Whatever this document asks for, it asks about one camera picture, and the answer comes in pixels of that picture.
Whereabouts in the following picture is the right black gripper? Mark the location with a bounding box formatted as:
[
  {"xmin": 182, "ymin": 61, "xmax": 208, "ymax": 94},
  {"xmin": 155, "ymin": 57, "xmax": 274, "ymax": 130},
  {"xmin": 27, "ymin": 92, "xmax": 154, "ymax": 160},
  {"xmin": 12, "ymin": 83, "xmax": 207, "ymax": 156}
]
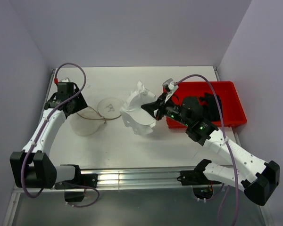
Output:
[{"xmin": 141, "ymin": 91, "xmax": 191, "ymax": 126}]

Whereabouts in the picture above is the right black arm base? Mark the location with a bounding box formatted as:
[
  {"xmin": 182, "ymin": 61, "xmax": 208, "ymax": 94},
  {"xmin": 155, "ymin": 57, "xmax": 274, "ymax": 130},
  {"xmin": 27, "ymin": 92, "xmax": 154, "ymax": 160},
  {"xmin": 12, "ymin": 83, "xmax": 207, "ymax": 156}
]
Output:
[{"xmin": 176, "ymin": 170, "xmax": 222, "ymax": 186}]

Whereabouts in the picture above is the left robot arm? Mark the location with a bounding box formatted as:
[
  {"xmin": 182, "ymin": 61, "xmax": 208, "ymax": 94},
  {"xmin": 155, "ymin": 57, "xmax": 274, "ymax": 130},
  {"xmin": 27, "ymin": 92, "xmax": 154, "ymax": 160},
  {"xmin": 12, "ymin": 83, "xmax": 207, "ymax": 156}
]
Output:
[{"xmin": 10, "ymin": 82, "xmax": 87, "ymax": 189}]

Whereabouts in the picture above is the black garment in bin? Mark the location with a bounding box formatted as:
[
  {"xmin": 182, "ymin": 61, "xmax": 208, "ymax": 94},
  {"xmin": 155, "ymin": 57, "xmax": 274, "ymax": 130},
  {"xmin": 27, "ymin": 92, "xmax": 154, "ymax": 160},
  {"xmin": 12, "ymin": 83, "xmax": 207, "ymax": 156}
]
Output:
[{"xmin": 199, "ymin": 93, "xmax": 220, "ymax": 121}]

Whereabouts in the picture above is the red plastic bin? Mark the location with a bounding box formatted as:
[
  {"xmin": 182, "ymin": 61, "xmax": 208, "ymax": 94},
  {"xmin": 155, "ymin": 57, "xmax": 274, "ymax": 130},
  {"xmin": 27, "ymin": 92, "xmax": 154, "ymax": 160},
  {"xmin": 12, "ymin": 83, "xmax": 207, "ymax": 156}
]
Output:
[{"xmin": 172, "ymin": 81, "xmax": 247, "ymax": 128}]

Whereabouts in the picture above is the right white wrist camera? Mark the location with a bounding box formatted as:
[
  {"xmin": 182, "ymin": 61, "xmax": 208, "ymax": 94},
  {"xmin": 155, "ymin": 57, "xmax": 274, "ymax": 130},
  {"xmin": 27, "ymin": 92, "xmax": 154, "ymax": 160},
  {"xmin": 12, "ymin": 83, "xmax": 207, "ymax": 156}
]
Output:
[{"xmin": 162, "ymin": 79, "xmax": 179, "ymax": 102}]

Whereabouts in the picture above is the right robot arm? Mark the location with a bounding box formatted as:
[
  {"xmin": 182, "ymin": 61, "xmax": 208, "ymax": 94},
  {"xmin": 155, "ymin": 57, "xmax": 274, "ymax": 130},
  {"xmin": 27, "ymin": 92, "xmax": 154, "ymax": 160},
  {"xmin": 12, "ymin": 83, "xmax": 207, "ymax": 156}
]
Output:
[{"xmin": 141, "ymin": 93, "xmax": 280, "ymax": 206}]

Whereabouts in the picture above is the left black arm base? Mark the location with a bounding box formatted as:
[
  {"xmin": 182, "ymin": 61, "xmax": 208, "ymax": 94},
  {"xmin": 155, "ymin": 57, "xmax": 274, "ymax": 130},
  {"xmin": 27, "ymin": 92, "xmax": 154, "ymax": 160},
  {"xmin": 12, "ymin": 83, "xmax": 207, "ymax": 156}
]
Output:
[{"xmin": 54, "ymin": 174, "xmax": 100, "ymax": 205}]

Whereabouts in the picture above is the white bra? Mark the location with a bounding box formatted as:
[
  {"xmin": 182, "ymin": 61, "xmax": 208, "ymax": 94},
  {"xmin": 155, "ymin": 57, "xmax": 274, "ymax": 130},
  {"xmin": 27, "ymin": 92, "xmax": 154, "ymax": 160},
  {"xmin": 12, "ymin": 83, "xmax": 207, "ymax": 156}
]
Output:
[{"xmin": 120, "ymin": 81, "xmax": 158, "ymax": 136}]

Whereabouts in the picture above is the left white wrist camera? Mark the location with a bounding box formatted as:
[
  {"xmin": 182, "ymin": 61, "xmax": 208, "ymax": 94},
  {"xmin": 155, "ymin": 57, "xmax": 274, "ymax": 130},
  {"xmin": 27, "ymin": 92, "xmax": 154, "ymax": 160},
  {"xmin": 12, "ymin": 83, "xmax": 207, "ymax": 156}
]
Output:
[{"xmin": 54, "ymin": 77, "xmax": 70, "ymax": 85}]

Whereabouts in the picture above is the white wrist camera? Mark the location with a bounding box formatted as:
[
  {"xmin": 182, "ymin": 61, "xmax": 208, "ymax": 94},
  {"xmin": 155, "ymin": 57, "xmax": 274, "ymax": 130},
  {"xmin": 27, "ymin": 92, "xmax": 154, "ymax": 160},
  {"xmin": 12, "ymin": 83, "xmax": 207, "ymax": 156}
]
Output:
[
  {"xmin": 54, "ymin": 77, "xmax": 70, "ymax": 85},
  {"xmin": 162, "ymin": 79, "xmax": 179, "ymax": 102}
]

